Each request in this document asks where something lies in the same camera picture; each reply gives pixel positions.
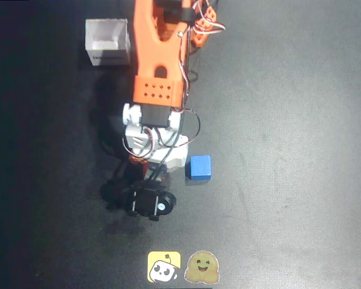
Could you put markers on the red cube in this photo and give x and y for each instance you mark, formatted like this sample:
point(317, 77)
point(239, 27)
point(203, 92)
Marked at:
point(144, 171)

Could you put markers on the smiling face sticker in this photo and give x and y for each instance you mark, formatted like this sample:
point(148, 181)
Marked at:
point(202, 267)

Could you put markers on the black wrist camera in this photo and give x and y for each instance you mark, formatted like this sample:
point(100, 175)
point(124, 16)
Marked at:
point(147, 201)

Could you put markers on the blue cube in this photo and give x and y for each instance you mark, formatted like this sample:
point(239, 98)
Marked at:
point(200, 167)

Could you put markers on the yellow robot sticker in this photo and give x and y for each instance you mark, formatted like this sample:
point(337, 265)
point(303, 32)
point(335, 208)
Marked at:
point(164, 266)

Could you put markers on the white cardboard box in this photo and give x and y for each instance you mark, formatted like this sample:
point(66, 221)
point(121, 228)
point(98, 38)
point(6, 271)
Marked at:
point(106, 39)

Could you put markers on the orange and white robot arm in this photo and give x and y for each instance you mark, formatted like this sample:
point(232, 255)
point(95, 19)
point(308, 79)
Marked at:
point(152, 60)

